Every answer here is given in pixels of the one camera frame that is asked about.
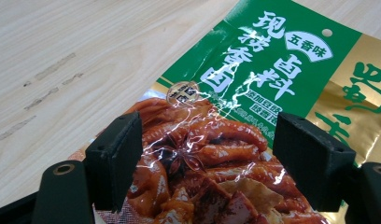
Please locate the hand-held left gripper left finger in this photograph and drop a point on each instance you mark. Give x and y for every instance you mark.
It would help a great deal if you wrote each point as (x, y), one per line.
(112, 165)

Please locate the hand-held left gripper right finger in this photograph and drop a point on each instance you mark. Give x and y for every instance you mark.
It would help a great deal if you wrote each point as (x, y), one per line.
(313, 158)

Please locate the green and gold seasoning packet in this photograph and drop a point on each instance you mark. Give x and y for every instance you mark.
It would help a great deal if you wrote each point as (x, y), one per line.
(266, 81)

